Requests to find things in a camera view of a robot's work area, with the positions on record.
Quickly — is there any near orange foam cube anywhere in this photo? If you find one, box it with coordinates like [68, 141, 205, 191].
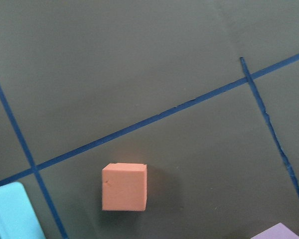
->
[102, 163, 148, 212]

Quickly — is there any teal plastic bin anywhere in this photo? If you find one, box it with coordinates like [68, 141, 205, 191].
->
[0, 182, 45, 239]

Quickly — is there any near purple foam cube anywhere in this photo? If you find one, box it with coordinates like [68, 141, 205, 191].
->
[251, 223, 299, 239]

